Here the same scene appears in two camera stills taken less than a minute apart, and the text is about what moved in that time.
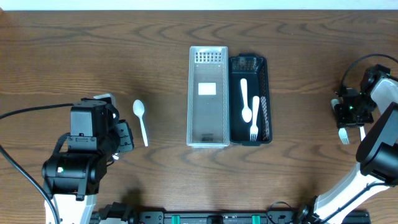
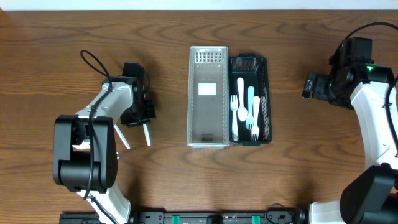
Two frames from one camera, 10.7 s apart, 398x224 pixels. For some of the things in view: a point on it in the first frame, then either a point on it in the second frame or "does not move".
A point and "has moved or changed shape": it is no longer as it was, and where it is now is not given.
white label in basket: [206, 89] does not move
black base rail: [240, 217] does not move
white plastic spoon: [246, 113] has moved or changed shape
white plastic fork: [362, 132] has moved or changed shape
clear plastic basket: [208, 98] does not move
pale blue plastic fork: [342, 132] → [250, 118]
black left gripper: [125, 135] → [137, 119]
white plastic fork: [254, 130] does not move
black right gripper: [342, 119] → [320, 92]
